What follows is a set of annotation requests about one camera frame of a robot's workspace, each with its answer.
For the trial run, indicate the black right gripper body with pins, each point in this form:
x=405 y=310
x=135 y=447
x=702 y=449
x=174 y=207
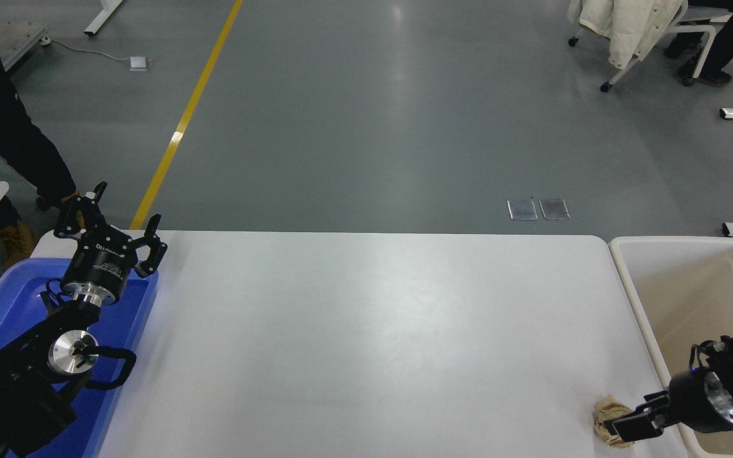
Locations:
x=688 y=401

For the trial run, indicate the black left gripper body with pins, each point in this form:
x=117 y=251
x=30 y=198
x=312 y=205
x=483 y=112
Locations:
x=96 y=264

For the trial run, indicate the tan paper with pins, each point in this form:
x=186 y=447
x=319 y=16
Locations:
x=605 y=407

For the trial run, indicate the blue plastic tray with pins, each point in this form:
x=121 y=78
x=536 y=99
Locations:
x=10 y=299

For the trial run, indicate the large pale bin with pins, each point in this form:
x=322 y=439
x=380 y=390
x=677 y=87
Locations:
x=678 y=299

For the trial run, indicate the white table leg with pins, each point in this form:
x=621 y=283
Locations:
x=102 y=18

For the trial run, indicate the metal floor plate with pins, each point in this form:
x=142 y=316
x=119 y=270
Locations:
x=554 y=208
x=522 y=209

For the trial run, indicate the cream coat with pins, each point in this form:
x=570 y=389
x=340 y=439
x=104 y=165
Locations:
x=627 y=25

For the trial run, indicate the white frame chair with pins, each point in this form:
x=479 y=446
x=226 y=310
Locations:
x=697 y=27

